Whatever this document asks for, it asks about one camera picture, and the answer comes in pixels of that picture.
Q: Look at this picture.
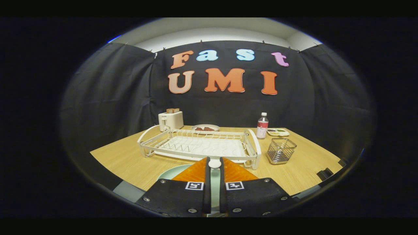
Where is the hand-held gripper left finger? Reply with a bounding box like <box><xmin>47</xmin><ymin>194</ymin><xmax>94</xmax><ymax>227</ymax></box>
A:
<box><xmin>136</xmin><ymin>157</ymin><xmax>212</xmax><ymax>217</ymax></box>

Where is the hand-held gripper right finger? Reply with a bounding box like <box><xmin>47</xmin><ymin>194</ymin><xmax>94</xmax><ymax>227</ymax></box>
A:
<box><xmin>219</xmin><ymin>157</ymin><xmax>296</xmax><ymax>217</ymax></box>

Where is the white handled spoon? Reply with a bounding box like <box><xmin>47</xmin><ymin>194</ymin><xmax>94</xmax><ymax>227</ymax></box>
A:
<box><xmin>208</xmin><ymin>159</ymin><xmax>222</xmax><ymax>214</ymax></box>

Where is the light green plate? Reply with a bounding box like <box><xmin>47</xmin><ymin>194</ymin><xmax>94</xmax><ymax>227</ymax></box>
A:
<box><xmin>158</xmin><ymin>164</ymin><xmax>209</xmax><ymax>180</ymax></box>

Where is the white wire dish rack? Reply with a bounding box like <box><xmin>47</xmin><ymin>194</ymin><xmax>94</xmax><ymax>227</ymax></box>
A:
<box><xmin>137</xmin><ymin>125</ymin><xmax>262</xmax><ymax>170</ymax></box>

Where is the metal wire basket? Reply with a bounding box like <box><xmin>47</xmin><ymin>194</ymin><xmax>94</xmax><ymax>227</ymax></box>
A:
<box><xmin>266</xmin><ymin>137</ymin><xmax>297</xmax><ymax>165</ymax></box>

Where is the small white dish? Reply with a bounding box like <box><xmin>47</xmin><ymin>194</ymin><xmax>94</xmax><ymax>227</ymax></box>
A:
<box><xmin>191</xmin><ymin>124</ymin><xmax>220</xmax><ymax>132</ymax></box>

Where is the clear bottle red label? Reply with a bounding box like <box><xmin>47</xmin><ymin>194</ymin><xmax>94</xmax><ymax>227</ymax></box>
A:
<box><xmin>256</xmin><ymin>112</ymin><xmax>269</xmax><ymax>139</ymax></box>

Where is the cream toaster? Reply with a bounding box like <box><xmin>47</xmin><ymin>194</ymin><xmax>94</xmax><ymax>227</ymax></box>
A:
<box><xmin>158</xmin><ymin>111</ymin><xmax>184</xmax><ymax>132</ymax></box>

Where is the white divided food tray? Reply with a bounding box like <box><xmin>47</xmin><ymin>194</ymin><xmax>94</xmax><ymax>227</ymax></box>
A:
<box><xmin>267</xmin><ymin>128</ymin><xmax>290</xmax><ymax>137</ymax></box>

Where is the black backdrop cloth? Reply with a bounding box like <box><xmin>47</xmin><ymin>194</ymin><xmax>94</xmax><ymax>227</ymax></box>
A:
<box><xmin>60</xmin><ymin>40</ymin><xmax>376</xmax><ymax>164</ymax></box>

